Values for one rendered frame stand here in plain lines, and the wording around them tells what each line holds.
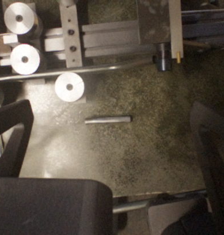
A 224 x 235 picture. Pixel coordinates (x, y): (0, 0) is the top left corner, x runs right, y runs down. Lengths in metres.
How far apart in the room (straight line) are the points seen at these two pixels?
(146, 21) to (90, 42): 0.16
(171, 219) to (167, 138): 0.25
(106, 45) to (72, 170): 0.28
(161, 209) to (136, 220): 1.35
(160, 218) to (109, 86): 0.29
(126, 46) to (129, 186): 0.30
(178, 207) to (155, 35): 0.21
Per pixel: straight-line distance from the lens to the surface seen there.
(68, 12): 0.45
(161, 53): 0.32
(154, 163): 0.50
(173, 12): 0.32
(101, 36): 0.44
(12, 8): 0.43
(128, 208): 0.35
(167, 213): 0.26
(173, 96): 0.48
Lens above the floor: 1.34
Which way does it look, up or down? 83 degrees down
